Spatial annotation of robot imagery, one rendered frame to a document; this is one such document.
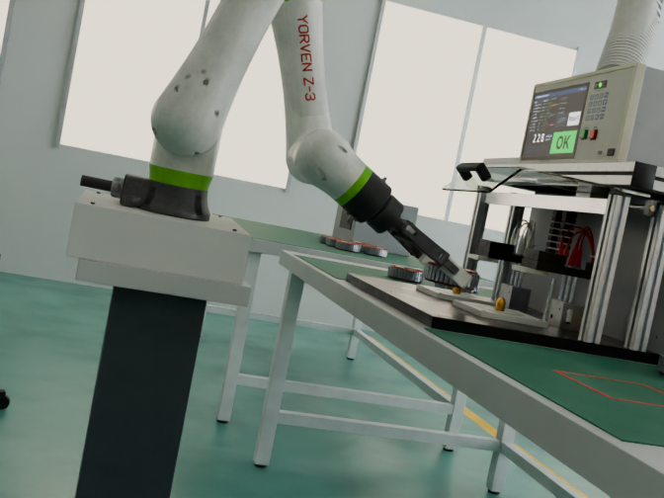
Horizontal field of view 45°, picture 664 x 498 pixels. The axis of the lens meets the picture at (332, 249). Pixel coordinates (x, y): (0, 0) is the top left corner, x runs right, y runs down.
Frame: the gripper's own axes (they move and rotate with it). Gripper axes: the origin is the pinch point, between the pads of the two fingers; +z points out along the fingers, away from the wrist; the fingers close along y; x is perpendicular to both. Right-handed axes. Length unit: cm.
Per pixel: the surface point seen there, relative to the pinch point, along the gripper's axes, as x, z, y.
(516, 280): 13.7, 24.0, -26.8
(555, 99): 51, 1, -23
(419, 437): -33, 75, -117
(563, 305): 10.9, 23.3, 0.7
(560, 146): 40.7, 6.8, -16.0
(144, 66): 33, -111, -474
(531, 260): 13.9, 12.7, -2.4
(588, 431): -14, -6, 77
